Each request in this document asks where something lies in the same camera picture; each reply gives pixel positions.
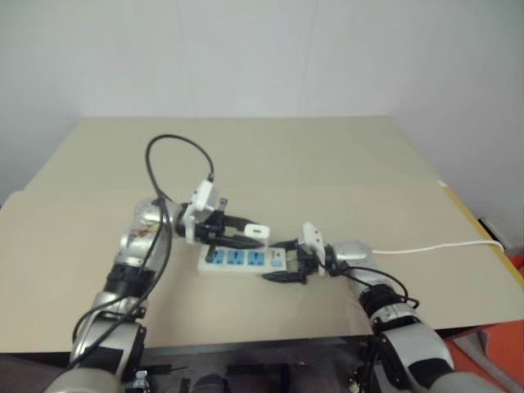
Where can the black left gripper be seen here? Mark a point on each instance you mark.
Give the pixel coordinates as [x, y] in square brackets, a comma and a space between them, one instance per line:
[210, 230]

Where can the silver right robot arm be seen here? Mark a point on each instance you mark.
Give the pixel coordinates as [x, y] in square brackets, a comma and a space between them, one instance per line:
[413, 340]

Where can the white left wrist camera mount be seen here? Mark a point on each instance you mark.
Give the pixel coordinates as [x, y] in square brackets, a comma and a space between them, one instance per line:
[202, 198]

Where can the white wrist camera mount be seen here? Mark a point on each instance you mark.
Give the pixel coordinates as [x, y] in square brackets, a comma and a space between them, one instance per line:
[202, 198]
[312, 238]

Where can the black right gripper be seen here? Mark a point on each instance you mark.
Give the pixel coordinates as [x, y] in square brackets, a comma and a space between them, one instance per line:
[305, 262]

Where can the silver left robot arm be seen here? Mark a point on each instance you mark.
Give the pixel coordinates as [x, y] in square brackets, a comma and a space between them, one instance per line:
[135, 241]

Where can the dark rounded shape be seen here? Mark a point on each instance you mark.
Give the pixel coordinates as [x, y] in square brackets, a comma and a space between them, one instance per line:
[209, 385]

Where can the white charger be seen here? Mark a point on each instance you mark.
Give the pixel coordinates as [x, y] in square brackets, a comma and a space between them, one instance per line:
[257, 234]

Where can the gray cloth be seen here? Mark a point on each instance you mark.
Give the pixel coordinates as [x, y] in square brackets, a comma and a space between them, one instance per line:
[471, 348]

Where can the white power strip blue sockets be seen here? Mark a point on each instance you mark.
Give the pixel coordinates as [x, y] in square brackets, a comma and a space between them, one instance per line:
[241, 264]

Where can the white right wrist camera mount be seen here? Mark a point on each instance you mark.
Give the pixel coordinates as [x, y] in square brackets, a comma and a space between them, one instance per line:
[312, 238]

